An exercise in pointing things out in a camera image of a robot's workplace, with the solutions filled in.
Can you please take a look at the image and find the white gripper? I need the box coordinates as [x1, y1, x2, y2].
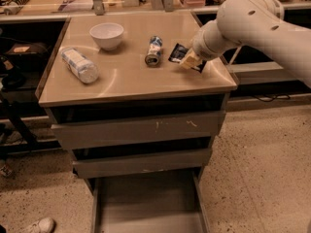
[180, 28, 218, 69]

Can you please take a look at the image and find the open bottom drawer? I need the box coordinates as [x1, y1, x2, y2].
[90, 169, 210, 233]

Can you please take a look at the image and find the blue white drink can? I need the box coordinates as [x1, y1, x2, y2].
[145, 36, 162, 66]

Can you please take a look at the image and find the black metal stand leg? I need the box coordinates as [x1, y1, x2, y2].
[0, 93, 37, 145]

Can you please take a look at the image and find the top drawer front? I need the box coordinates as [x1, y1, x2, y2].
[52, 111, 225, 150]

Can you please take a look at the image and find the white ceramic bowl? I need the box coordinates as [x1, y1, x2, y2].
[89, 22, 124, 50]

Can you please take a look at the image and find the black bag on shelf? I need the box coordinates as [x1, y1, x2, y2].
[5, 43, 49, 72]

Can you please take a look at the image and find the dark blue rxbar wrapper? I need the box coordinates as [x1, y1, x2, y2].
[168, 44, 206, 73]

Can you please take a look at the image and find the white sneaker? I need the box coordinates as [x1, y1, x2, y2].
[21, 217, 55, 233]

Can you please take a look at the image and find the black floor cable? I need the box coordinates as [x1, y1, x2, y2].
[252, 94, 292, 103]

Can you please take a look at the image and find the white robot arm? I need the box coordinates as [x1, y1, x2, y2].
[180, 0, 311, 86]

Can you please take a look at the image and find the grey drawer cabinet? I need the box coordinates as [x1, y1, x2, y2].
[35, 11, 240, 233]

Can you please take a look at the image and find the middle drawer front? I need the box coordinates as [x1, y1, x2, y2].
[73, 149, 212, 179]

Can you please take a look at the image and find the clear plastic bottle lying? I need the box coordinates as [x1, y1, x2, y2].
[61, 48, 99, 83]

